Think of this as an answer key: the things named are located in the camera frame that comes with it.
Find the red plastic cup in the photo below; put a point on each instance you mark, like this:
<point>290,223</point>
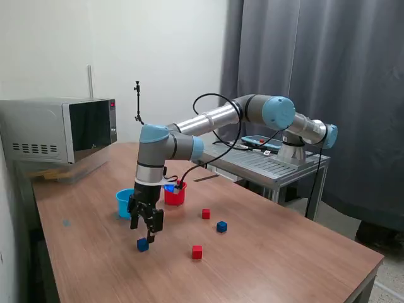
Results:
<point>175,199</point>

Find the thin metal pole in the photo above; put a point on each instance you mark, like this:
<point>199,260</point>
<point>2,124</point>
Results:
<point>90,82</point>

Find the silver microwave oven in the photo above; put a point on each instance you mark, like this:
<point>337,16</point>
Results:
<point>38,126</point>

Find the grey metal cart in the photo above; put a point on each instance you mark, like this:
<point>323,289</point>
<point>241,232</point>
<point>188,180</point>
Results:
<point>252,164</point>

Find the blue plastic cup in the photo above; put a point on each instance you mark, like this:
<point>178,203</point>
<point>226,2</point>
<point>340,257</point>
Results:
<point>123,205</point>

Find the small blue cube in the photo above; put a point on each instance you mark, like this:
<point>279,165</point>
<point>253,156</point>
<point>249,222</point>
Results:
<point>142,246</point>
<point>222,227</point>

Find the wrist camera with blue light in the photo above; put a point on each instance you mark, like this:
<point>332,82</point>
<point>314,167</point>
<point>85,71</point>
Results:
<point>170,188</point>

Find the dark tape strip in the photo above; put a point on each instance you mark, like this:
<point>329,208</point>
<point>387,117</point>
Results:
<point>206,178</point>

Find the small red cube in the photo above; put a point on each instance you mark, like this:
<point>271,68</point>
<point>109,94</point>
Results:
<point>206,214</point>
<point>197,253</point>

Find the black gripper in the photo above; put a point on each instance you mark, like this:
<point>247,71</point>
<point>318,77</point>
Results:
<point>146,194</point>

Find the blue tape mark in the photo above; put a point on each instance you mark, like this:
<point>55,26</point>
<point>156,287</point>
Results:
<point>66,223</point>

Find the grey curtain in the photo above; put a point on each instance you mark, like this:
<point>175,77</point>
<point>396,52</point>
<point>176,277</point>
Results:
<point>347,63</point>

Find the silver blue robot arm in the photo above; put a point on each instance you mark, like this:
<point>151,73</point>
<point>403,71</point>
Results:
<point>221,115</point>

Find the wooden blocks under microwave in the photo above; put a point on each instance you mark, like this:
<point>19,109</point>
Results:
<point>50,174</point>

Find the dark shoe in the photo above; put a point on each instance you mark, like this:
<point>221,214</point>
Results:
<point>375,236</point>

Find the blue teach pendant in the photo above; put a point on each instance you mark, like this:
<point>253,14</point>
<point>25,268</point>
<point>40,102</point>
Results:
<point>268,145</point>

